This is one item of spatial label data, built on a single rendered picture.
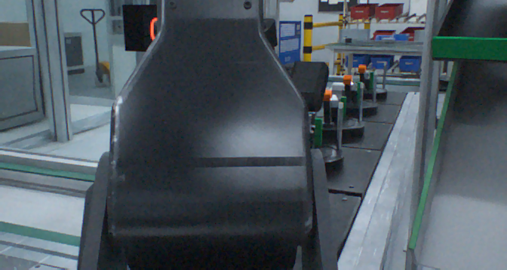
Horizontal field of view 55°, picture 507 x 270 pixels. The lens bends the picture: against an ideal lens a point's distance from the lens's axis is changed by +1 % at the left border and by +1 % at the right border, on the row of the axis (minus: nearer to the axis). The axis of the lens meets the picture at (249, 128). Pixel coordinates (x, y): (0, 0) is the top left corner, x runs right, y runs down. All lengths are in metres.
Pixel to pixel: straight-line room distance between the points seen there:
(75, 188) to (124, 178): 0.75
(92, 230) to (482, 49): 0.38
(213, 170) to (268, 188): 0.02
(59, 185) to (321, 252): 0.80
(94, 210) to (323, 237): 0.08
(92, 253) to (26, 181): 0.82
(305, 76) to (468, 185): 0.20
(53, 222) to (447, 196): 0.56
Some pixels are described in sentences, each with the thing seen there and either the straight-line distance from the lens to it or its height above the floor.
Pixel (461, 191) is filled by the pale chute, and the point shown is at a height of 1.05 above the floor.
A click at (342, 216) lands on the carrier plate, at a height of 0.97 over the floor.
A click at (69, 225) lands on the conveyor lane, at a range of 0.80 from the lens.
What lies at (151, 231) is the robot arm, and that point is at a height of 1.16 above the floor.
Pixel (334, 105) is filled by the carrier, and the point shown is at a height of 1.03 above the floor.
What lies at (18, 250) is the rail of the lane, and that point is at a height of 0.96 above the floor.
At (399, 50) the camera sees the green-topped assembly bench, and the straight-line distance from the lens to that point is 5.64.
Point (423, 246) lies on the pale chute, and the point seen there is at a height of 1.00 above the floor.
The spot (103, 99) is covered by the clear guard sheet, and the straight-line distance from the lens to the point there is 0.91.
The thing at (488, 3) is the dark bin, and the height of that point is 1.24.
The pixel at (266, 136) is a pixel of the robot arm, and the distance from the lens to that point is 0.17.
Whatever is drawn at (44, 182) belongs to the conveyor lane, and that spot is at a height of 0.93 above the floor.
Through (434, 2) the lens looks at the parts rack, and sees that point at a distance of 0.59.
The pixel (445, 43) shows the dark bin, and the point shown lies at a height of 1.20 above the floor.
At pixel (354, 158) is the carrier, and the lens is 0.91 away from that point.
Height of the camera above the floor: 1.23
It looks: 14 degrees down
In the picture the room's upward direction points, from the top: straight up
